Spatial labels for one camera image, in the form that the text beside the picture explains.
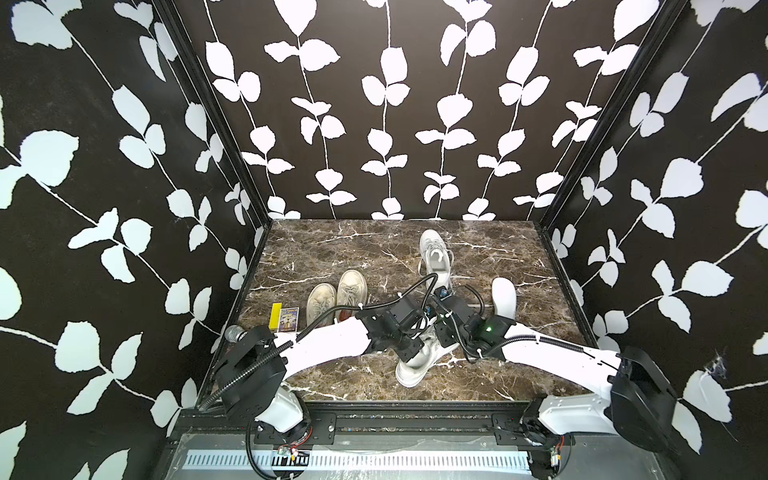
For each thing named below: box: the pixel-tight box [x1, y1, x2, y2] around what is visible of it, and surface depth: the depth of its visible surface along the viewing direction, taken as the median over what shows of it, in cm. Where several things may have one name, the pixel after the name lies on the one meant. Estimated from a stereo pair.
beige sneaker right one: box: [337, 269, 368, 319], surface depth 98 cm
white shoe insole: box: [491, 277, 517, 320], surface depth 101 cm
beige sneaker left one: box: [307, 283, 337, 325], surface depth 96 cm
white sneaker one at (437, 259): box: [418, 229, 454, 292], surface depth 100 cm
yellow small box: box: [269, 302, 283, 330], surface depth 95 cm
